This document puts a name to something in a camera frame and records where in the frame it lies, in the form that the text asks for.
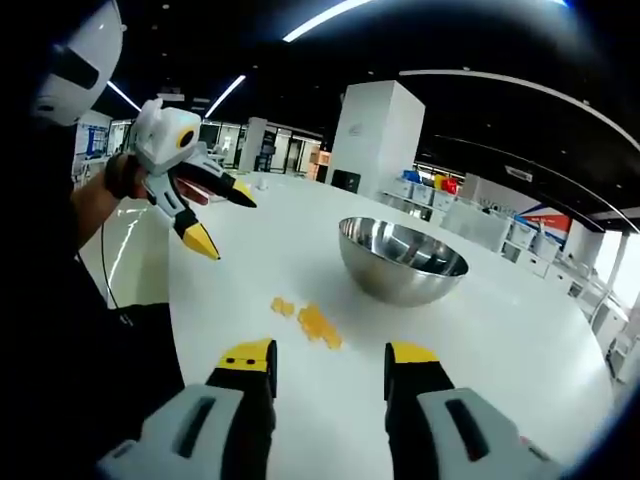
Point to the small white cup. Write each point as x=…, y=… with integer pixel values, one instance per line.
x=261, y=183

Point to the red and blue banner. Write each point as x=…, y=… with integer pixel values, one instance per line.
x=542, y=221

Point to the black box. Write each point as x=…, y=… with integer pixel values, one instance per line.
x=346, y=181

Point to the person's left hand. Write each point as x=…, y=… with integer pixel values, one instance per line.
x=127, y=177

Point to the yellow storage bin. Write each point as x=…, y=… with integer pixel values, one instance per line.
x=439, y=181

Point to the white low cabinet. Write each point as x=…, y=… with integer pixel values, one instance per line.
x=480, y=225

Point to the white table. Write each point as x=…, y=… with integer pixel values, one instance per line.
x=300, y=240

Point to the person in black clothing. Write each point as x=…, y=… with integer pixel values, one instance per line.
x=55, y=350

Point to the white square column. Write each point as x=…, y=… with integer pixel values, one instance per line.
x=372, y=140

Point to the red storage bin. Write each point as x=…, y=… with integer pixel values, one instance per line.
x=450, y=185

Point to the straight ceiling light strip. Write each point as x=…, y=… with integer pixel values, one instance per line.
x=325, y=17
x=124, y=96
x=225, y=95

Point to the white worn device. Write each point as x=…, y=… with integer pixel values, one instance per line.
x=80, y=65

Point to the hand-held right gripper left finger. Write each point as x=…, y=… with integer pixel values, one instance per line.
x=235, y=415

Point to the long curved ceiling light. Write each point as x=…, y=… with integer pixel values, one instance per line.
x=525, y=87

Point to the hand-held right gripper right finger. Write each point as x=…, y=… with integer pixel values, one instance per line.
x=425, y=420

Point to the stainless steel bowl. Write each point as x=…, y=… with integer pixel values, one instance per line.
x=400, y=270

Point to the pile of yellow QQ candies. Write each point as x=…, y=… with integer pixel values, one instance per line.
x=317, y=322

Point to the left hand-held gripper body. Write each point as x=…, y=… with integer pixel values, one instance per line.
x=157, y=137

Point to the blue storage bin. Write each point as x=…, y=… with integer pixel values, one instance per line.
x=411, y=175

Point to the white storage shelf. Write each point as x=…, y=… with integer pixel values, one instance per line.
x=417, y=197

